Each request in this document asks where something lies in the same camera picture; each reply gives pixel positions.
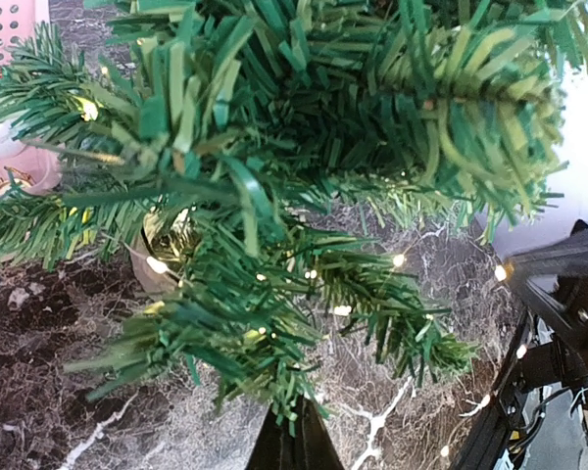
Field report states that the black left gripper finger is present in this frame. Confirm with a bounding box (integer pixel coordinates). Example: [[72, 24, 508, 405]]
[[246, 397, 345, 470]]

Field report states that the fairy light string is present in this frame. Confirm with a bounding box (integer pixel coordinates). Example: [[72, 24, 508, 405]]
[[69, 93, 530, 461]]

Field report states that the small green christmas tree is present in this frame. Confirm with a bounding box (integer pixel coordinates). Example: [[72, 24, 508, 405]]
[[0, 1, 588, 422]]

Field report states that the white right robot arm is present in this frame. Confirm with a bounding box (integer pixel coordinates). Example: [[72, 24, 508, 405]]
[[451, 219, 588, 469]]

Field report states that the beige tree pot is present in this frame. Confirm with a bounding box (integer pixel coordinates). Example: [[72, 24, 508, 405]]
[[129, 209, 198, 297]]

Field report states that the pink plastic basket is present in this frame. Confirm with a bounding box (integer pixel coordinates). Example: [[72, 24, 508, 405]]
[[0, 1, 61, 198]]

